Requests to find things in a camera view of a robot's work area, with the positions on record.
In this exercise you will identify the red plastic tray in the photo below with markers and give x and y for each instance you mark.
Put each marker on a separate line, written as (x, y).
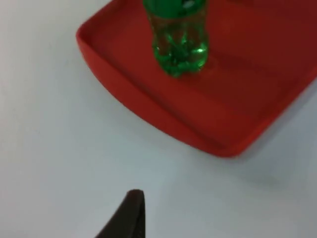
(223, 94)

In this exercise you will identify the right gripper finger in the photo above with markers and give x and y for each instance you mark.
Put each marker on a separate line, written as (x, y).
(128, 218)

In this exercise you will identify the green plastic bottle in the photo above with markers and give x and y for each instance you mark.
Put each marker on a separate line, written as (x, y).
(179, 47)

